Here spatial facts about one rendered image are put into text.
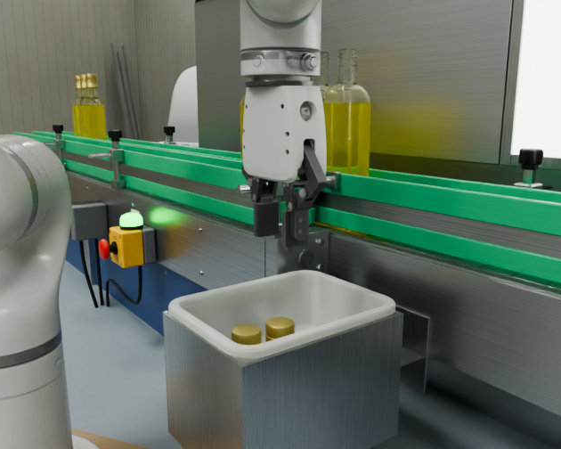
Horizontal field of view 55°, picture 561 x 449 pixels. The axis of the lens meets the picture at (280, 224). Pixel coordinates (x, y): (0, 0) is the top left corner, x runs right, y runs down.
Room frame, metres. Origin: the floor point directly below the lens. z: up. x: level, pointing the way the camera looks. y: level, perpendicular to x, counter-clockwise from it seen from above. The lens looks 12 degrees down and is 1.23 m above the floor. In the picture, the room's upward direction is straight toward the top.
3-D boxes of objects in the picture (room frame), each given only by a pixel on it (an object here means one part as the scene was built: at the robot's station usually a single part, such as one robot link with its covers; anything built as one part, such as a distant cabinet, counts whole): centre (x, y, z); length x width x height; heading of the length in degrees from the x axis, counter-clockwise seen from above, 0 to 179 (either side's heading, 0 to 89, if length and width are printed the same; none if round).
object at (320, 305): (0.59, 0.00, 0.97); 0.22 x 0.17 x 0.09; 127
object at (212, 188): (1.46, 0.53, 1.09); 1.75 x 0.01 x 0.08; 37
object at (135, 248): (1.04, 0.30, 0.96); 0.07 x 0.07 x 0.07; 37
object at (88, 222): (1.27, 0.47, 0.96); 0.08 x 0.08 x 0.08; 37
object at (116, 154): (1.19, 0.38, 1.11); 0.07 x 0.04 x 0.13; 127
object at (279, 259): (0.75, -0.03, 1.02); 0.09 x 0.04 x 0.07; 127
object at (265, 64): (0.59, 0.00, 1.27); 0.09 x 0.08 x 0.03; 36
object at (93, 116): (1.77, 0.60, 1.19); 0.06 x 0.06 x 0.28; 37
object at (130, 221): (1.04, 0.29, 1.01); 0.05 x 0.05 x 0.03
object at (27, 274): (0.61, 0.32, 1.08); 0.19 x 0.12 x 0.24; 2
